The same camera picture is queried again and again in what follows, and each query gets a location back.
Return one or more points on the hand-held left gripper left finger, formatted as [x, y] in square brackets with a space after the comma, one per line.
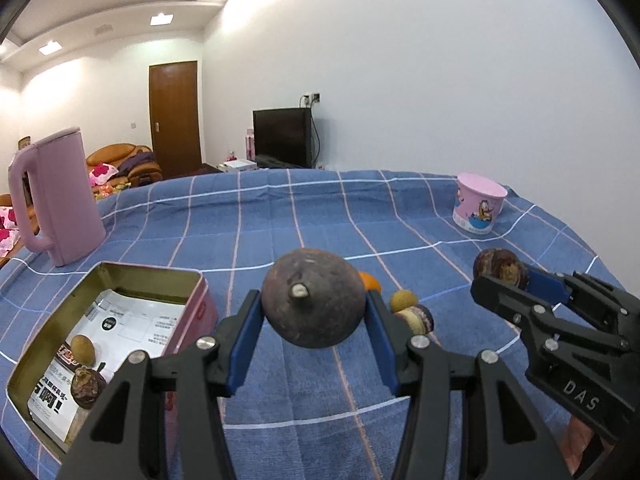
[245, 342]

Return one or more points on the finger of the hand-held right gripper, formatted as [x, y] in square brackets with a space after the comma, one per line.
[505, 297]
[547, 286]

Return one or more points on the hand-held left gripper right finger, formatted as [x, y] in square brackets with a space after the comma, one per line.
[382, 347]

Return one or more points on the dark wrinkled passion fruit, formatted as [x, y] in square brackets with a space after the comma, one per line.
[497, 265]
[87, 385]

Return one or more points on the purple passion fruit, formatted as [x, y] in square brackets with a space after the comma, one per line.
[419, 318]

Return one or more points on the small yellow longan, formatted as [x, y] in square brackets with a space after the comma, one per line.
[404, 300]
[82, 348]

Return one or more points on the pink tin box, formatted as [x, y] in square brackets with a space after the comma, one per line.
[197, 310]

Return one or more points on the round orange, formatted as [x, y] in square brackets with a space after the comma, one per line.
[371, 284]

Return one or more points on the large purple beetroot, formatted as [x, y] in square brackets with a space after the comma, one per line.
[320, 310]

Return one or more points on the person's right hand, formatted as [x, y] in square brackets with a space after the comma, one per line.
[577, 435]

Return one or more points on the pink cartoon cup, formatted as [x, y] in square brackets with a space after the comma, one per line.
[477, 205]

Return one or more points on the printed paper sheet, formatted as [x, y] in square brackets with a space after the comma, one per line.
[140, 320]

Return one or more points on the blue checked tablecloth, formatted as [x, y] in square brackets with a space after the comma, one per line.
[300, 220]

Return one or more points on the white flat box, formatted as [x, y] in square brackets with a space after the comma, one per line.
[239, 164]

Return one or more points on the pink tall box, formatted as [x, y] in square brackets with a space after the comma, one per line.
[249, 142]

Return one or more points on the black television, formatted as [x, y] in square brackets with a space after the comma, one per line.
[280, 137]

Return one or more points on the purple blanket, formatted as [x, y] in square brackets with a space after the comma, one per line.
[137, 162]

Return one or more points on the pink flower pillow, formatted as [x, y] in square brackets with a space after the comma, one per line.
[6, 242]
[5, 219]
[102, 174]

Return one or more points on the pink electric kettle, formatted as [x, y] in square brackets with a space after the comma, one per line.
[65, 200]

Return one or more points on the brown wooden door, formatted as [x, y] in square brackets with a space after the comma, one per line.
[175, 120]

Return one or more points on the small brown leather sofa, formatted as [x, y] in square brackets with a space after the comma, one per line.
[107, 152]

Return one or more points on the square ceiling light panel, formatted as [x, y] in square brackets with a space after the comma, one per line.
[50, 46]
[162, 18]

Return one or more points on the ceiling air vent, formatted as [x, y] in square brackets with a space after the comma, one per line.
[102, 30]

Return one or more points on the wall power socket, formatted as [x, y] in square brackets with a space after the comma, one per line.
[310, 98]

